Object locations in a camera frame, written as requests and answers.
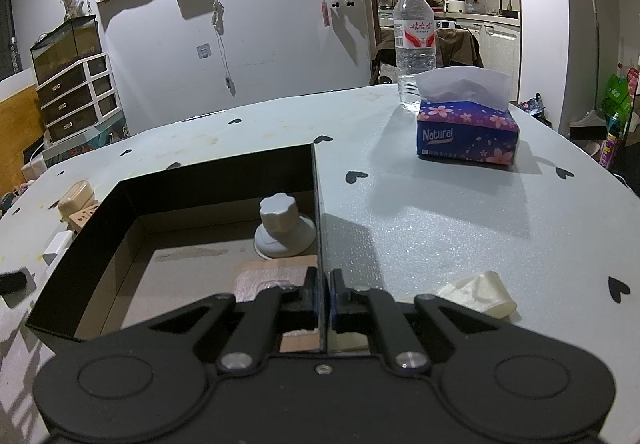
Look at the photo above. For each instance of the white usb charger cube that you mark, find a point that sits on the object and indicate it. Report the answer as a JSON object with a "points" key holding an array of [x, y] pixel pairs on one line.
{"points": [[59, 243]]}

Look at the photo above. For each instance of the white drawer cabinet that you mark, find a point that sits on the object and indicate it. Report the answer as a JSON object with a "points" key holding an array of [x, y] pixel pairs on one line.
{"points": [[77, 97]]}

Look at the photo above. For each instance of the purple floral tissue box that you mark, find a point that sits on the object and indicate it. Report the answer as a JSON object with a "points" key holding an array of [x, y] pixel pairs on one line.
{"points": [[464, 115]]}

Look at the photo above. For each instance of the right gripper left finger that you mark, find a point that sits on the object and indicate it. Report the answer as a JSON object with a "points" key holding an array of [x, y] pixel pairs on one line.
{"points": [[260, 324]]}

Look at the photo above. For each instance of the black cardboard box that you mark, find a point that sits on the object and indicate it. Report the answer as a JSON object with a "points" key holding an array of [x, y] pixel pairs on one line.
{"points": [[166, 239]]}

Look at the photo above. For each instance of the crumpled white tissue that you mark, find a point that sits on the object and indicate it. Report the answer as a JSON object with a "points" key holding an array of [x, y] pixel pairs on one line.
{"points": [[484, 293]]}

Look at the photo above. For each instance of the clear plastic water bottle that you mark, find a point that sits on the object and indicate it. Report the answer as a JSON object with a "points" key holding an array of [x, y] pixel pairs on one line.
{"points": [[415, 47]]}

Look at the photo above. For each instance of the glass fish tank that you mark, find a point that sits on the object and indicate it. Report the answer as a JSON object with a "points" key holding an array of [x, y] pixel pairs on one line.
{"points": [[75, 39]]}

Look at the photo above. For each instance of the white suction knob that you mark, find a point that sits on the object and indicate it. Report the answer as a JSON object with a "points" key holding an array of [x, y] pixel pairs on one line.
{"points": [[283, 232]]}

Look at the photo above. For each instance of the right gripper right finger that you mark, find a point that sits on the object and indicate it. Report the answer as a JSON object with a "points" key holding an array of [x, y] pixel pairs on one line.
{"points": [[375, 314]]}

